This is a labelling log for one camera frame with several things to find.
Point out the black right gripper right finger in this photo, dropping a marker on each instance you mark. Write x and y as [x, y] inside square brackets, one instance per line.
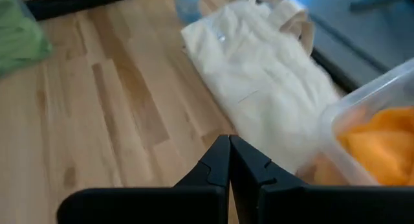
[291, 204]

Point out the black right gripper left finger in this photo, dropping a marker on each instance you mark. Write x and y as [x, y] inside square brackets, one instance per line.
[194, 204]

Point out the orange microfiber towel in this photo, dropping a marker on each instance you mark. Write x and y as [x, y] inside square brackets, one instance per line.
[381, 146]

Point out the green microfiber towel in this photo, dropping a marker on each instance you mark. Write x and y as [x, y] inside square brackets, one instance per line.
[19, 39]

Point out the clear plastic bin with label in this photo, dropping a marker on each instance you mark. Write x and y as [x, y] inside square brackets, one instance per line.
[355, 104]

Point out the white canvas tote bag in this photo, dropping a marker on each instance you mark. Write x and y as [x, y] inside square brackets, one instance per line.
[258, 78]

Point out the blue air freshener spray bottle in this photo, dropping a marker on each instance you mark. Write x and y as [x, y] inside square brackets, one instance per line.
[189, 5]

